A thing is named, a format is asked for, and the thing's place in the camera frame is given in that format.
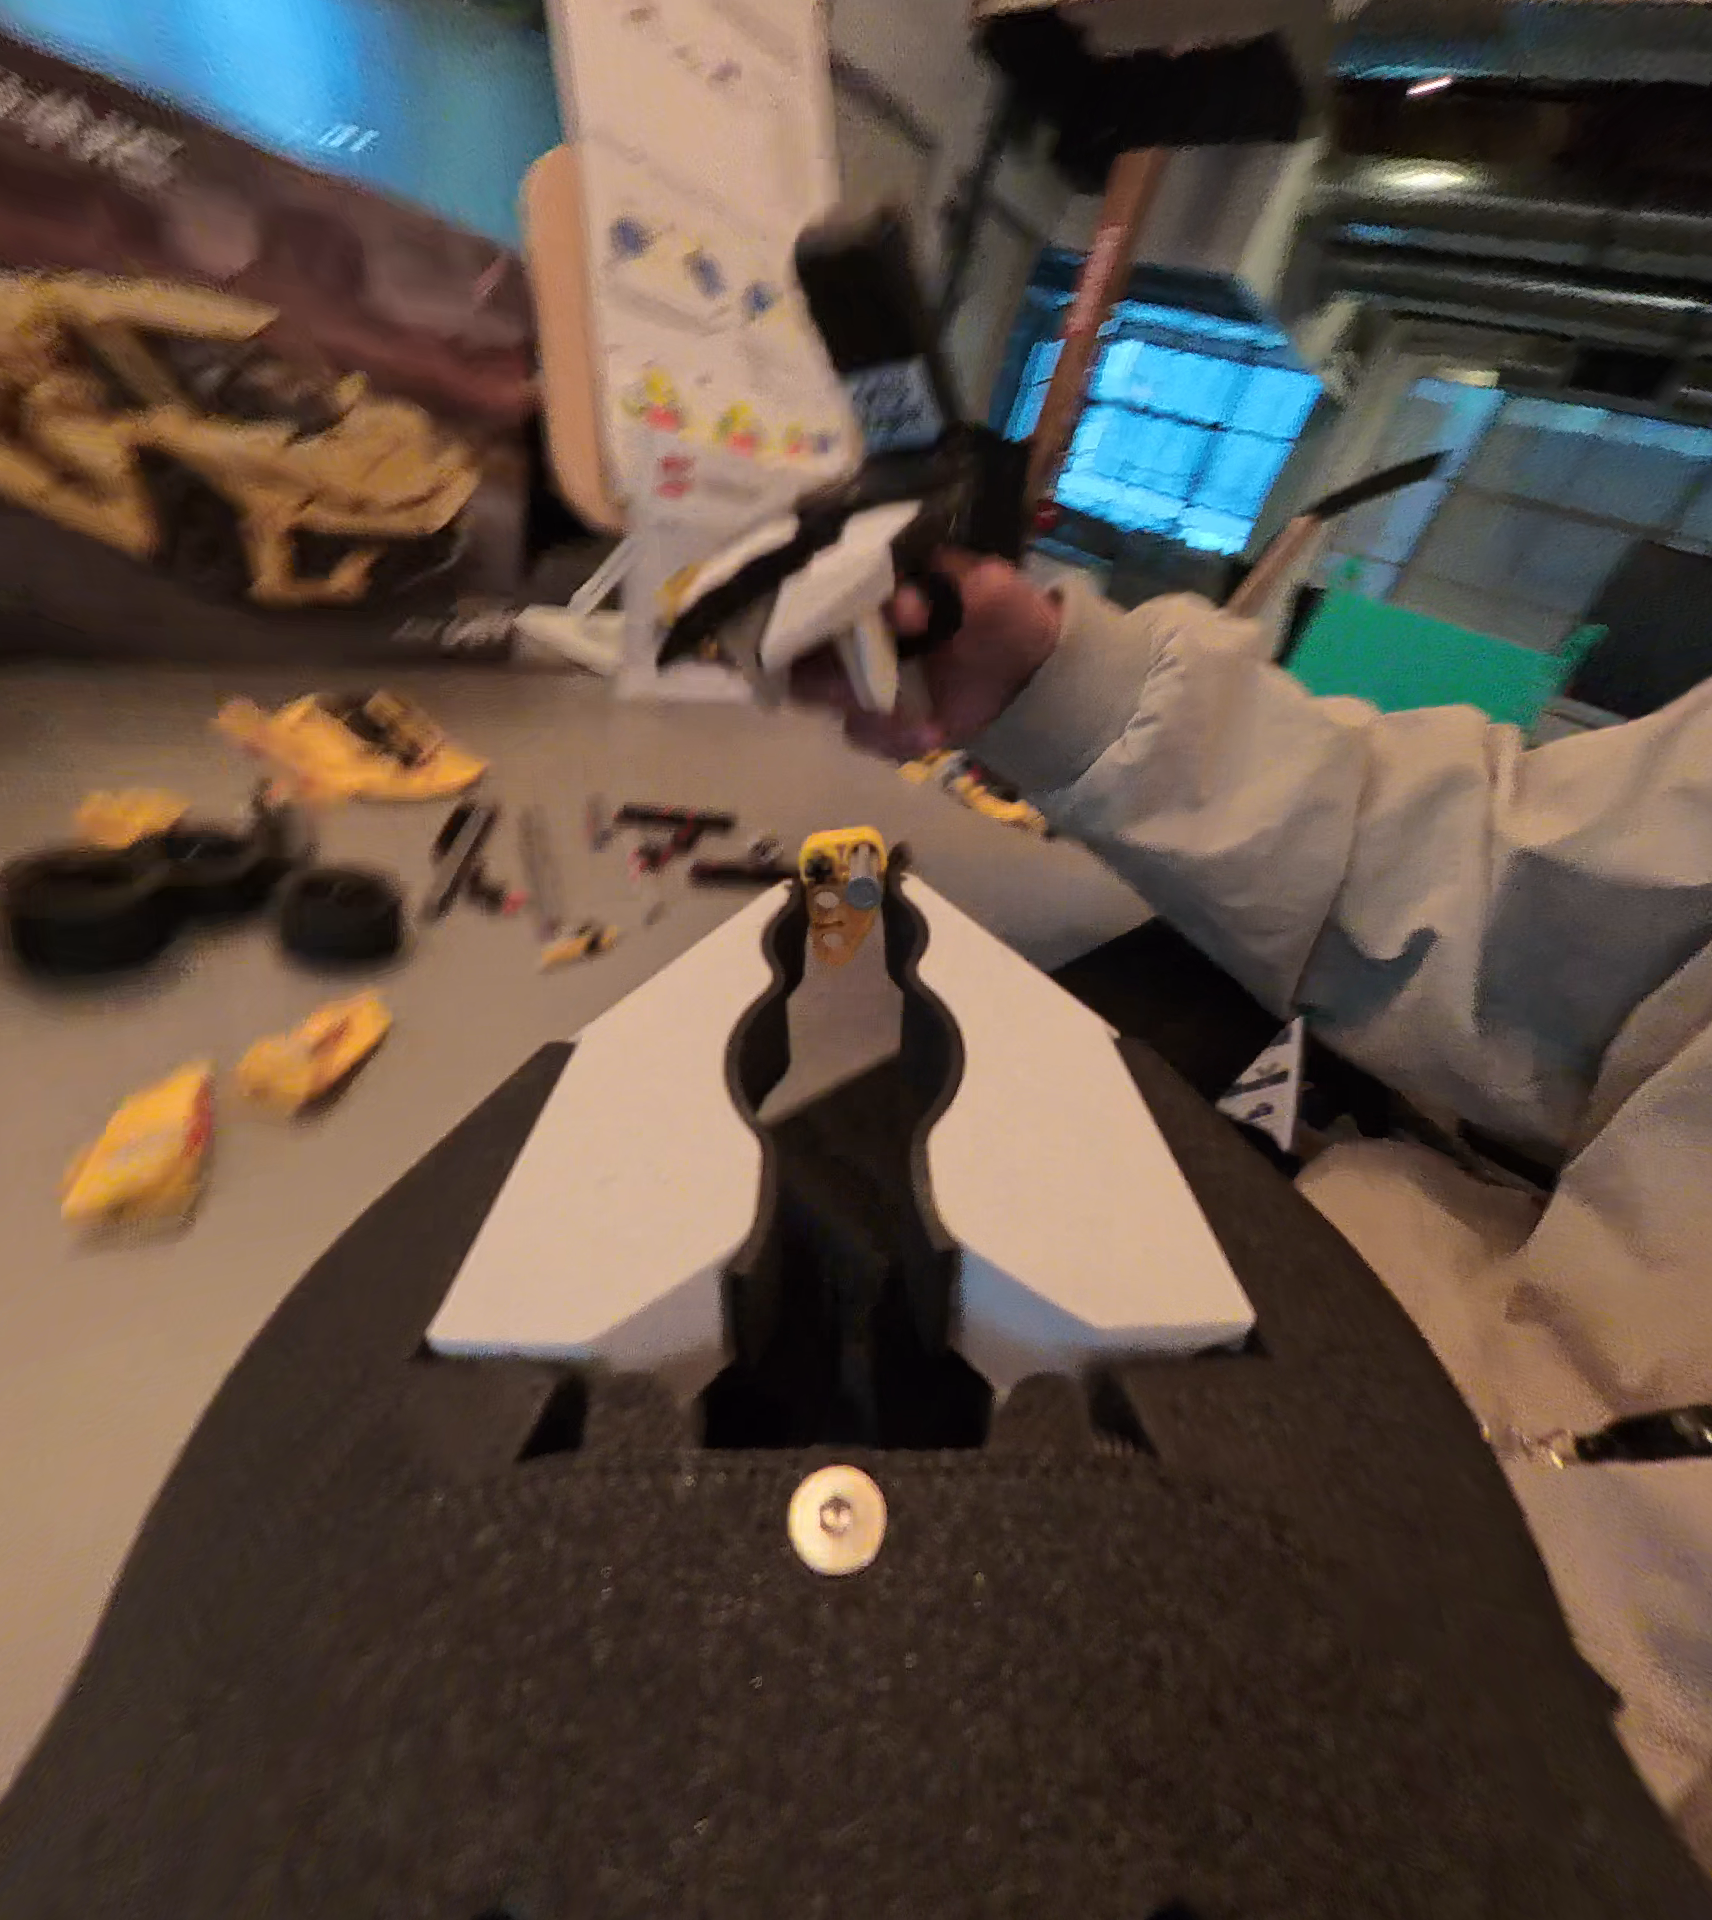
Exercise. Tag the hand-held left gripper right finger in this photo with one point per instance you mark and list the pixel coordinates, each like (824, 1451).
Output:
(1098, 1184)

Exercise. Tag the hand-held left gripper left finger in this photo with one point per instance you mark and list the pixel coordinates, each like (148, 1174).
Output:
(603, 1184)

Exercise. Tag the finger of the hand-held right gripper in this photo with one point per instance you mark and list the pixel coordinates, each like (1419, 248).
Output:
(841, 592)
(744, 566)

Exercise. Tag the small yellow toy brick piece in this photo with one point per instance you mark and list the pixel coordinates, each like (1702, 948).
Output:
(834, 901)

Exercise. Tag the yellow panel with red pins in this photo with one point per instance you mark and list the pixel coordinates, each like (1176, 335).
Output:
(135, 1157)

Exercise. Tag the person's right forearm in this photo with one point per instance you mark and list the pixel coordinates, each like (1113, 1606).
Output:
(1323, 842)

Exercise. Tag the black head desk lamp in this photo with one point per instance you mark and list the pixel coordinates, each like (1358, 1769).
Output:
(1367, 488)

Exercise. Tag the person's right hand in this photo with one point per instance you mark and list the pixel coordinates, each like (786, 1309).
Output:
(1008, 645)

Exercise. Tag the yellow brick subassembly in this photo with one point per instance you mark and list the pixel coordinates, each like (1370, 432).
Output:
(128, 818)
(316, 1050)

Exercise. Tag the group of black pinned beams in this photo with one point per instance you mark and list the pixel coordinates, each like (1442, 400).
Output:
(541, 856)

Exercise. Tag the black toy tire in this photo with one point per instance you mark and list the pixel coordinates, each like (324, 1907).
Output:
(83, 914)
(232, 870)
(341, 919)

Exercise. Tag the yellow toy car body section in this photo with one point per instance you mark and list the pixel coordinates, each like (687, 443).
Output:
(346, 751)

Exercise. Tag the toy car set box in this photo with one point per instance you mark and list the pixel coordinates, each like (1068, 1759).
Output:
(197, 374)

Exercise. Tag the green felt bin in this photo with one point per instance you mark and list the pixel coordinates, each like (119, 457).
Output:
(1426, 669)

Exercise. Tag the person's beige jacket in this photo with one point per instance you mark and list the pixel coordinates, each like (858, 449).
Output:
(1665, 1351)

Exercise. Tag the wooden post red label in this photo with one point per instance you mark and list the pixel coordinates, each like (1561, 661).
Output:
(1098, 329)

